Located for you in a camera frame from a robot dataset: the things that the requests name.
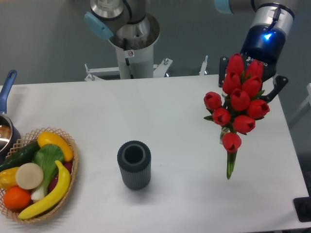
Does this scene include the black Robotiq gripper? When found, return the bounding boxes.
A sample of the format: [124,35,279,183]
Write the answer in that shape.
[218,25,289,102]

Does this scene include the red tulip bouquet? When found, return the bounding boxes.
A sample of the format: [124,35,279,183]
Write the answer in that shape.
[204,54,270,179]

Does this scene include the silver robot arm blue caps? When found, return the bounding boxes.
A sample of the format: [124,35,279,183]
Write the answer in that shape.
[84,0,299,102]

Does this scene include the black device at edge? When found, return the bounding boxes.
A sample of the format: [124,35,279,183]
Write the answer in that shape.
[293,197,311,222]

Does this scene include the dark grey ribbed vase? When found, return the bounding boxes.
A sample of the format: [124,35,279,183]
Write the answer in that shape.
[117,140,152,190]

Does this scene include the red purple vegetable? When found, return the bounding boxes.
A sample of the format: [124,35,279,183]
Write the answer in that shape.
[49,162,72,193]

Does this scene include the yellow squash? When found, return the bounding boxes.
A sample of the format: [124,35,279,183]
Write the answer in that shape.
[37,131,73,162]

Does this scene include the yellow banana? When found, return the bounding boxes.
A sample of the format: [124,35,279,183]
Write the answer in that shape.
[18,160,70,220]

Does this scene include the green bok choy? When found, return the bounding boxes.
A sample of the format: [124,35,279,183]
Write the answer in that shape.
[31,144,64,202]

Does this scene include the green cucumber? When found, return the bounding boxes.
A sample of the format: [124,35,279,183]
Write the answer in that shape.
[0,141,40,171]

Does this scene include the beige round disc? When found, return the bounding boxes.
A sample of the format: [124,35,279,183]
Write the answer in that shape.
[15,163,44,190]

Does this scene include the yellow bell pepper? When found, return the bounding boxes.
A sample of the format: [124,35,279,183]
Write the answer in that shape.
[0,167,19,190]

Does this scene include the orange fruit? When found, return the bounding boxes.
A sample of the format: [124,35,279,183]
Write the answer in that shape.
[3,186,31,210]

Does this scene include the white frame at right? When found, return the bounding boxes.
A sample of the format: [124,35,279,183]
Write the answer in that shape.
[288,83,311,130]

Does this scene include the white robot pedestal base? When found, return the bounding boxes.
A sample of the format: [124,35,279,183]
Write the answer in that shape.
[84,45,209,82]

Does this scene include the blue handled saucepan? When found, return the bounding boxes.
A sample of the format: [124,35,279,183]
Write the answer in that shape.
[0,70,21,164]

